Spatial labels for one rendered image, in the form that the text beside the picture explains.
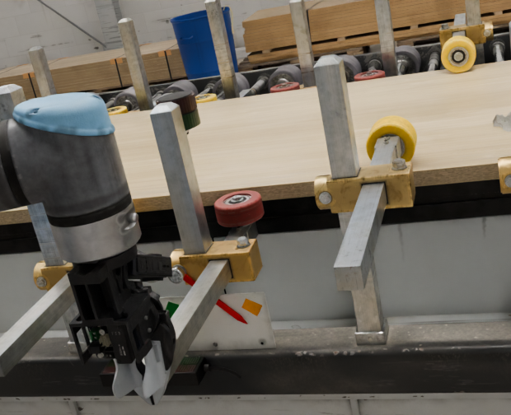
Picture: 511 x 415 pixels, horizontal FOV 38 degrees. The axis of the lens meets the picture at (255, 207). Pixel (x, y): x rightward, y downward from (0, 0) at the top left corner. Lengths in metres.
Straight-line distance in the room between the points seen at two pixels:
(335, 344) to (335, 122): 0.36
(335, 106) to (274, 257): 0.44
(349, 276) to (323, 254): 0.53
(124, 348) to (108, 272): 0.08
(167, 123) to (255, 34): 5.97
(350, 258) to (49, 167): 0.33
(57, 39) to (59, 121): 8.52
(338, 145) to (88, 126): 0.41
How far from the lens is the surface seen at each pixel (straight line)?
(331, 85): 1.02
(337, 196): 1.06
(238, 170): 1.42
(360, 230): 0.90
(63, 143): 0.75
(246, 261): 1.14
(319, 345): 1.19
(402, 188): 1.05
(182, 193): 1.13
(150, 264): 0.88
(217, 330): 1.22
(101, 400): 1.42
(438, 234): 1.32
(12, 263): 1.62
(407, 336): 1.18
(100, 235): 0.78
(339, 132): 1.04
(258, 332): 1.19
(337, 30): 6.94
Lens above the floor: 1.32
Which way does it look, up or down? 20 degrees down
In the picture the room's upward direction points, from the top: 12 degrees counter-clockwise
